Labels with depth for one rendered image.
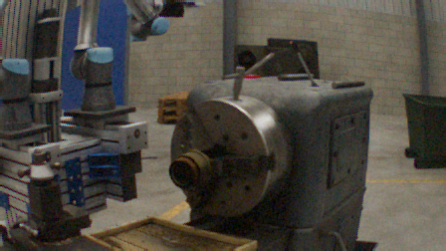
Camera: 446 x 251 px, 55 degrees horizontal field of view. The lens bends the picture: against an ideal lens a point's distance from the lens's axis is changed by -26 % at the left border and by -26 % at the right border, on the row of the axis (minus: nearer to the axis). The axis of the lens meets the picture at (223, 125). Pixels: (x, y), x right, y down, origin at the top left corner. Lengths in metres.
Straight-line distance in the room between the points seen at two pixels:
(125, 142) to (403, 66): 9.97
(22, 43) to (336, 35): 10.15
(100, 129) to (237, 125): 0.63
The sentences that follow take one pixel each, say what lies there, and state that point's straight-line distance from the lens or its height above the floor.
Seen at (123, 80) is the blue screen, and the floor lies 0.97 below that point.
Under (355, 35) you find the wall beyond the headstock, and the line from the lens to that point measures 11.46.
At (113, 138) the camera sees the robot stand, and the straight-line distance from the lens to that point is 1.82.
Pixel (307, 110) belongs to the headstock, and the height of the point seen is 1.21.
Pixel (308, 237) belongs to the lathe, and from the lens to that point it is 1.56.
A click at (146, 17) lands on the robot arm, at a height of 1.50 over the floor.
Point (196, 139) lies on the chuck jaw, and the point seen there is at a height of 1.14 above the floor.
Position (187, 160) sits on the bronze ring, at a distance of 1.32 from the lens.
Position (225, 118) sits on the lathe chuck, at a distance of 1.41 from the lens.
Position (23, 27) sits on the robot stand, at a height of 1.51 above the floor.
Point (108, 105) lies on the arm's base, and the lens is 1.89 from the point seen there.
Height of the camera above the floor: 1.39
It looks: 9 degrees down
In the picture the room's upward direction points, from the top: straight up
